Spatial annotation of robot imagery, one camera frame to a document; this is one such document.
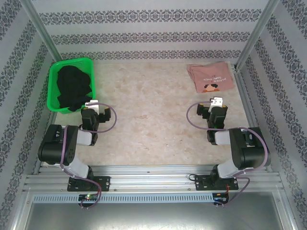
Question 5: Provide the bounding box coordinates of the black t-shirt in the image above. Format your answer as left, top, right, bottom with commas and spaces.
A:
56, 66, 93, 112

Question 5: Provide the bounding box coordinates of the pink folded t-shirt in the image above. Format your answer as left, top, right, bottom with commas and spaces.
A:
186, 61, 235, 93

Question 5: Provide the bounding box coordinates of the green plastic basket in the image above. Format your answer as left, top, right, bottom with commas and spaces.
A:
46, 57, 97, 114

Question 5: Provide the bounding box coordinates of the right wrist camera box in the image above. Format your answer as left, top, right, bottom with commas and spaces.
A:
208, 97, 224, 113

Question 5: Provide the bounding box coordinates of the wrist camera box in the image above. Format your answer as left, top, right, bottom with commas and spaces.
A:
84, 100, 100, 114
208, 97, 224, 113

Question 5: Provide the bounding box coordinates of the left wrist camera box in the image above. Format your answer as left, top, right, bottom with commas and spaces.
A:
84, 100, 100, 114

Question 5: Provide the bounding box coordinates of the aluminium side rail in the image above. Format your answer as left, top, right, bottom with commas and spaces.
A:
33, 110, 58, 174
231, 62, 276, 172

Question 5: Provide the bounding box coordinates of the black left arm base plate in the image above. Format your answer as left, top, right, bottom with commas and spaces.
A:
67, 176, 111, 192

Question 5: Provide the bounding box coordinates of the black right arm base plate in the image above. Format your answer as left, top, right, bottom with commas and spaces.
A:
194, 176, 239, 192

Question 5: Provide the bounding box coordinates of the aluminium mounting rail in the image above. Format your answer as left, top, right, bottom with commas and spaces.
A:
23, 164, 285, 192

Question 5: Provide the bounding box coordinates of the aluminium frame post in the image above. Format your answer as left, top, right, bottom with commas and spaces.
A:
23, 0, 63, 62
234, 0, 281, 69

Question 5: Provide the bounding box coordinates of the grey slotted cable duct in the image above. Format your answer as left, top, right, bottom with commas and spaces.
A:
32, 193, 214, 204

